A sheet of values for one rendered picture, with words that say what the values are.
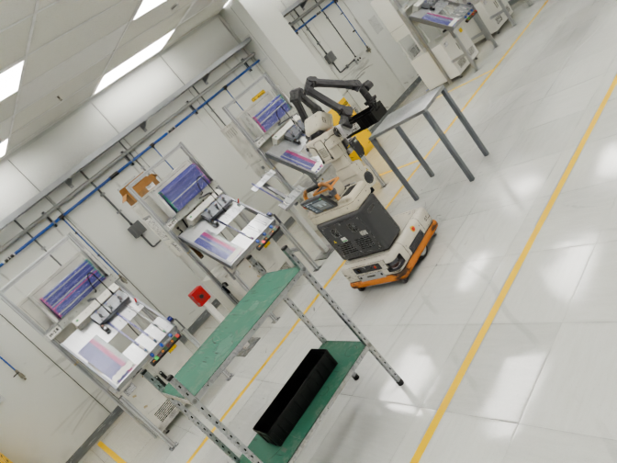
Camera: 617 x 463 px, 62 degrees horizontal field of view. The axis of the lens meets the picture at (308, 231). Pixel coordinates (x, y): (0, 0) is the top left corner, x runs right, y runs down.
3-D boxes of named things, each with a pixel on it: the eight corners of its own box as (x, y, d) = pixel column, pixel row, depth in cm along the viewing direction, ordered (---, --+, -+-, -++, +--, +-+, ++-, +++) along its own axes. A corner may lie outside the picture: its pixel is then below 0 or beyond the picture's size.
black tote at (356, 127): (333, 146, 455) (325, 136, 452) (342, 136, 465) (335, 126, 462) (378, 121, 411) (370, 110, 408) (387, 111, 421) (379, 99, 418)
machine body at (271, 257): (302, 272, 570) (266, 231, 553) (263, 319, 535) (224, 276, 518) (274, 277, 623) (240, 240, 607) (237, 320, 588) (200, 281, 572)
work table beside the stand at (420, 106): (474, 180, 462) (423, 108, 440) (415, 201, 516) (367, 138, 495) (489, 152, 487) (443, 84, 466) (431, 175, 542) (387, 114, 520)
